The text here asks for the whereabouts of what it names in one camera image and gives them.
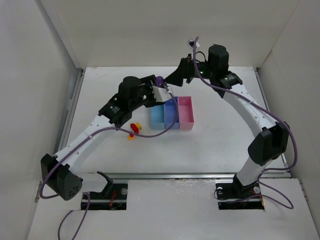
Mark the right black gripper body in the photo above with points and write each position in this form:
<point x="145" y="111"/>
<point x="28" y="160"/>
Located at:
<point x="188" y="69"/>

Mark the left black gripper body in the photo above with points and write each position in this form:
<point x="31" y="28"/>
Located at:
<point x="150" y="87"/>

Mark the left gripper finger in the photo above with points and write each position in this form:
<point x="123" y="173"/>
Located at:
<point x="150" y="102"/>
<point x="149" y="80"/>

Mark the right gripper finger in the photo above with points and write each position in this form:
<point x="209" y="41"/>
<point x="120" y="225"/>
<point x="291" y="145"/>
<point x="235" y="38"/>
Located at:
<point x="178" y="76"/>
<point x="190" y="70"/>

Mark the purple lego piece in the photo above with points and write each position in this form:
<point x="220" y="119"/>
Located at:
<point x="159" y="81"/>

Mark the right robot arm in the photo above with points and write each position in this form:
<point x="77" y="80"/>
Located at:
<point x="270" y="135"/>

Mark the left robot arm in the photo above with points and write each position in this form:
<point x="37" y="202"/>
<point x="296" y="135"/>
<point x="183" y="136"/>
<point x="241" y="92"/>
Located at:
<point x="59" y="171"/>

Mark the light blue container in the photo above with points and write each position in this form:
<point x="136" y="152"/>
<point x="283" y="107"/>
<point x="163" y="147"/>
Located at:
<point x="157" y="117"/>

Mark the yellow lego piece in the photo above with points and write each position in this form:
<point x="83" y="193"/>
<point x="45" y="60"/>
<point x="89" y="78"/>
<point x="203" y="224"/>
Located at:
<point x="138" y="126"/>

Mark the red lego piece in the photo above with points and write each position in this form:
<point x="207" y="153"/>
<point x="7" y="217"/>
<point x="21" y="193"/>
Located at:
<point x="134" y="128"/>

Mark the pink container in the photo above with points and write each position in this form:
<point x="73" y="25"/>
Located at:
<point x="186" y="116"/>

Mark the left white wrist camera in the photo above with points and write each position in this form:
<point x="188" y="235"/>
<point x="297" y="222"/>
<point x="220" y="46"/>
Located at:
<point x="162" y="94"/>

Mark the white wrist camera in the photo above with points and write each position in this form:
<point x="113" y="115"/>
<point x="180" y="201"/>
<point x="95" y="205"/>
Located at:
<point x="162" y="94"/>
<point x="192" y="44"/>

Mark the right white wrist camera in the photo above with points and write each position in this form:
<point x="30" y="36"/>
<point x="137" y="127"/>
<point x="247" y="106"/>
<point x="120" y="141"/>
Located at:
<point x="192" y="44"/>

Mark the aluminium rail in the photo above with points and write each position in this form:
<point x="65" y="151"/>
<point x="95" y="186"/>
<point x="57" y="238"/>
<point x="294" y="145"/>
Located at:
<point x="139" y="176"/>

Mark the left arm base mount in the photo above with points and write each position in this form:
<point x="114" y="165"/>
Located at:
<point x="114" y="199"/>

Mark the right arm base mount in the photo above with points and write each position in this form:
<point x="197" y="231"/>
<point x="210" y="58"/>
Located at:
<point x="232" y="197"/>

